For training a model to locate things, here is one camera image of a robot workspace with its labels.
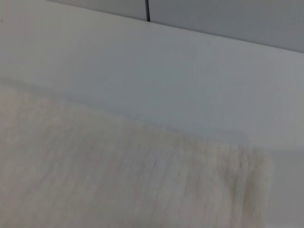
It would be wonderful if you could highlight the white ribbed towel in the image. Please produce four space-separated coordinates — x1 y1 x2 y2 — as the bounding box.
0 79 276 228

